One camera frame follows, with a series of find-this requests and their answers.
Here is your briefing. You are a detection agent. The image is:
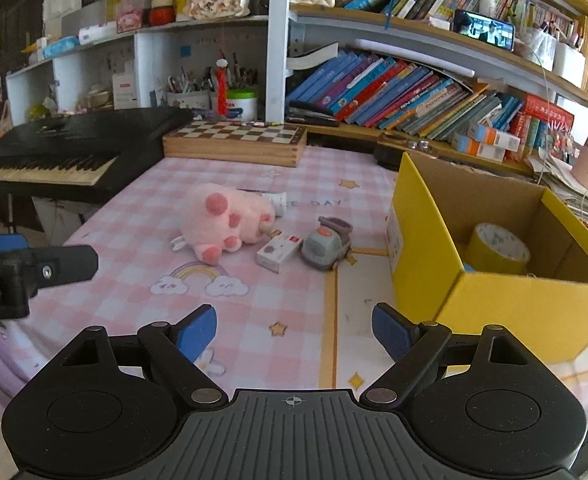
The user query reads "grey toy truck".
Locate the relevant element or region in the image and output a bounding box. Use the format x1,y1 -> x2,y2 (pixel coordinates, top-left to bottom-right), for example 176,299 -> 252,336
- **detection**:
300,216 -> 352,271

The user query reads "small white carton box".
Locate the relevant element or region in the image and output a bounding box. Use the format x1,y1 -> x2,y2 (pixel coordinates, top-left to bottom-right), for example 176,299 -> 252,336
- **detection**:
256,233 -> 303,273

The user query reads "pink plush toy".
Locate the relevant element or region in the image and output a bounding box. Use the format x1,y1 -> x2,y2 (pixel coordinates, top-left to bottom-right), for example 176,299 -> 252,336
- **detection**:
170,183 -> 277,266

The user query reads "yellow cardboard box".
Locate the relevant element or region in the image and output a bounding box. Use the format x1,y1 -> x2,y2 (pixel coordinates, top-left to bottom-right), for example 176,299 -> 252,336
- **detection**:
385,153 -> 588,364

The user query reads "pink checkered tablecloth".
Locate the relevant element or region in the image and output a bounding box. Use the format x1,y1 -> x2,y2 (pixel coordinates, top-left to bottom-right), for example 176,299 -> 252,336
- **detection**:
0,144 -> 588,430

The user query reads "black Yamaha keyboard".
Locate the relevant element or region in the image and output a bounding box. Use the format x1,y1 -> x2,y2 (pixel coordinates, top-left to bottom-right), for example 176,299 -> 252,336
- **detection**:
0,106 -> 192,205

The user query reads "yellow tape roll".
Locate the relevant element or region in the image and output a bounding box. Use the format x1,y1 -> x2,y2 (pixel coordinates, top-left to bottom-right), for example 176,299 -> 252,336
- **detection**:
464,223 -> 530,275

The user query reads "wooden chessboard box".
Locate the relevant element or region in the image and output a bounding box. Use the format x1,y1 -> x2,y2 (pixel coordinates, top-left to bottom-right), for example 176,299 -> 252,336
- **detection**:
163,120 -> 307,167

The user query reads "white pen holder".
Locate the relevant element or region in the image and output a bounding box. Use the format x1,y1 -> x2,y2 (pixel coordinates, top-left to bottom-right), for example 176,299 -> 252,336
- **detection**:
166,90 -> 212,110

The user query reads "white jar green lid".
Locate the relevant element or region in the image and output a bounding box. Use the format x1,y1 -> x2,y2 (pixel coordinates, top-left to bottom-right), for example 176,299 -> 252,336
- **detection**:
227,88 -> 258,122

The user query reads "white bookshelf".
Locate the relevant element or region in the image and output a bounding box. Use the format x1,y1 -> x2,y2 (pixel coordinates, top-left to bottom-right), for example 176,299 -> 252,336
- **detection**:
3,0 -> 588,162

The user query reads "row of leaning books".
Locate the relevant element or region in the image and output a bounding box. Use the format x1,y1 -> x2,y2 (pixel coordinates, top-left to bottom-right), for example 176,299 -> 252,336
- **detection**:
285,49 -> 525,143

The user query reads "phone on shelf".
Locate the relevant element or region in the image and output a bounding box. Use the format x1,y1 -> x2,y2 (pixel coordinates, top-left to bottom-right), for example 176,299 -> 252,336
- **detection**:
451,9 -> 515,52

